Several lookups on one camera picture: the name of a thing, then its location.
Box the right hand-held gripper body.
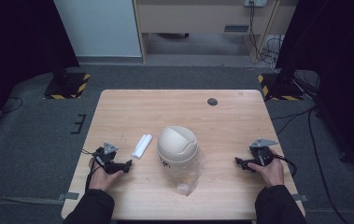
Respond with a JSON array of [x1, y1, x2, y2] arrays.
[[241, 137, 279, 171]]

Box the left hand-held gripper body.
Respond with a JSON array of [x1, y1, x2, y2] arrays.
[[92, 142, 127, 175]]

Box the beige trash can with lid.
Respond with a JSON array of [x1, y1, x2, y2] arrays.
[[156, 125, 199, 175]]

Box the clear plastic bag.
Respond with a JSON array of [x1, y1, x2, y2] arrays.
[[164, 147, 206, 197]]

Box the person's right hand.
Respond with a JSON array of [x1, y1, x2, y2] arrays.
[[247, 148, 285, 189]]

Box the person's left hand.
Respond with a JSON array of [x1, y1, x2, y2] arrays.
[[88, 158, 125, 192]]

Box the black stand base striped edge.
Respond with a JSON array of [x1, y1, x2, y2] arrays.
[[257, 72, 313, 102], [43, 72, 92, 101]]

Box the black curtain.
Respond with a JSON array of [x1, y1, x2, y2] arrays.
[[0, 0, 80, 143], [275, 0, 354, 185]]

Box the white panel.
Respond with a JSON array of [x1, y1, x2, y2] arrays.
[[52, 0, 143, 58]]

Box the beige wooden cabinet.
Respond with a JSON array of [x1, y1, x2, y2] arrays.
[[133, 0, 300, 65]]

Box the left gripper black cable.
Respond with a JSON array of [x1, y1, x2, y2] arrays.
[[80, 148, 105, 192]]

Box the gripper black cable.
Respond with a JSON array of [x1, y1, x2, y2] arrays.
[[80, 148, 105, 192], [271, 153, 298, 178]]

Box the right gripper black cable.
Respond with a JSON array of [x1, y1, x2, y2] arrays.
[[271, 153, 298, 178]]

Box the grey table bracket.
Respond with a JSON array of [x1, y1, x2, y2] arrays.
[[291, 193, 310, 203], [56, 191, 80, 202]]

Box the black floor cable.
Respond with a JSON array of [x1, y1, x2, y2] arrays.
[[271, 105, 350, 224], [0, 96, 23, 119]]

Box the bundle of black wall cables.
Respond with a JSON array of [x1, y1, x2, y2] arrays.
[[248, 0, 286, 71]]

